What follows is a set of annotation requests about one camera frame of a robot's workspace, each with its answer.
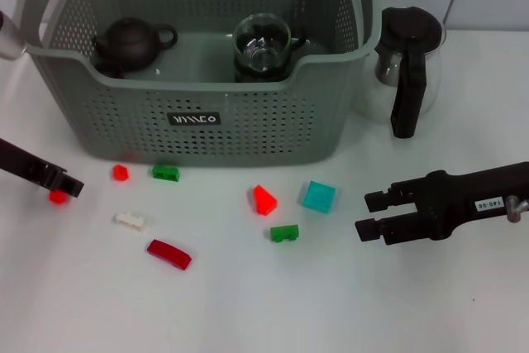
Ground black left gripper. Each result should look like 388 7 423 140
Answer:
0 137 85 198

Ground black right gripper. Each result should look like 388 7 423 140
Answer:
355 161 529 246

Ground white toy brick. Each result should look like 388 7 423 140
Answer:
113 211 149 231

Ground dark red curved toy brick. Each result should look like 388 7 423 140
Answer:
146 239 193 271

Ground glass teacup black holder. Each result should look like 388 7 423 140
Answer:
288 29 309 51
235 61 290 83
233 12 293 73

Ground grey perforated plastic storage bin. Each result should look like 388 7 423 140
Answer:
8 0 381 168

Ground teal square toy brick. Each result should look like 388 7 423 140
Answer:
303 180 336 213

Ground green toy brick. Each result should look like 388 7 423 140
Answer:
151 165 181 182
269 223 301 243

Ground orange-red sloped toy brick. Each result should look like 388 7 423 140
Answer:
251 184 279 217

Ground black clay teapot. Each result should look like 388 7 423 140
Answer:
91 17 179 73

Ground right gripper cable silver plugs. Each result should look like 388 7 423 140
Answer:
507 194 529 224

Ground glass coffee pot black handle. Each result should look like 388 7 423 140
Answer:
350 5 447 140

